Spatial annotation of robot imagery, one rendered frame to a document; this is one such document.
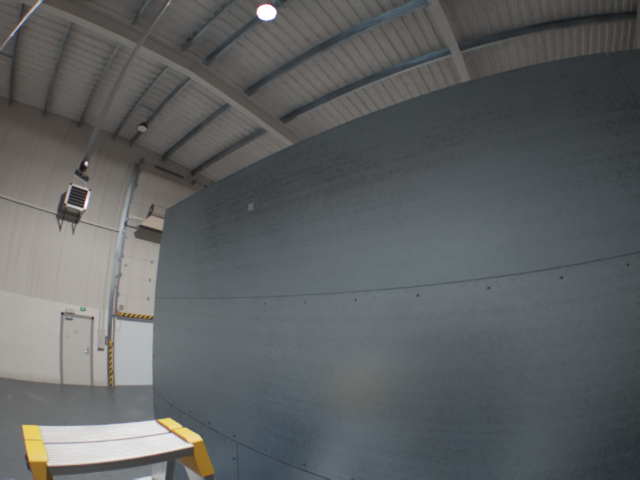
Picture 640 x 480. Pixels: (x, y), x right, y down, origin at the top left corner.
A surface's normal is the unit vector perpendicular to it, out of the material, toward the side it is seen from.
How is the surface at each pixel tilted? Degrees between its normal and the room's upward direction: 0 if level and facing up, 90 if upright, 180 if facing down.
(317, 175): 90
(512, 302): 90
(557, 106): 90
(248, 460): 90
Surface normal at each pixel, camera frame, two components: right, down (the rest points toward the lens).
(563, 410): -0.59, -0.22
